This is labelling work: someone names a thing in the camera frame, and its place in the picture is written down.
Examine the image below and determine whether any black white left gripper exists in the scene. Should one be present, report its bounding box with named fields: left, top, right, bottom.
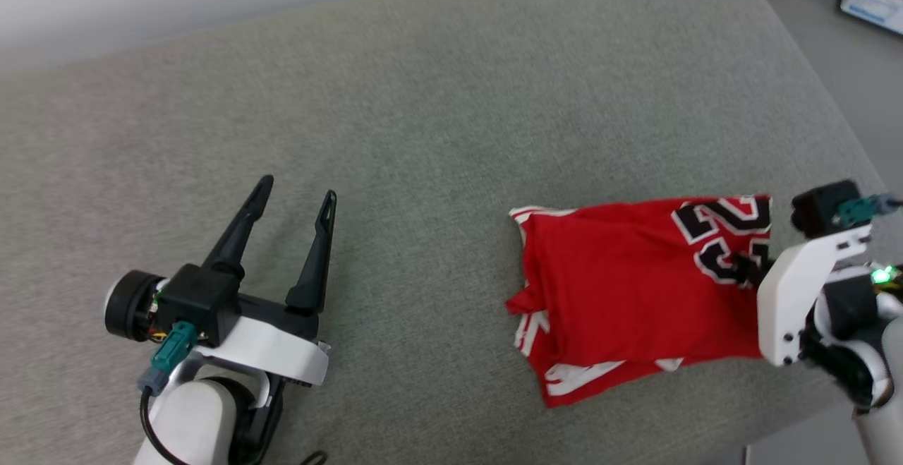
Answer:
left=198, top=175, right=338, bottom=387

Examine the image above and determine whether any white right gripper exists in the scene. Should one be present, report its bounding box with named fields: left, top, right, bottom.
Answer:
left=734, top=224, right=873, bottom=368

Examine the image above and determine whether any red and white basketball jersey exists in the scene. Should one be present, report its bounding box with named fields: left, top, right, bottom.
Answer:
left=506, top=195, right=777, bottom=409

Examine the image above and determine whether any grey upholstered ottoman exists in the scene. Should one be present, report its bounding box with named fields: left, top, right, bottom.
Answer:
left=0, top=0, right=903, bottom=465

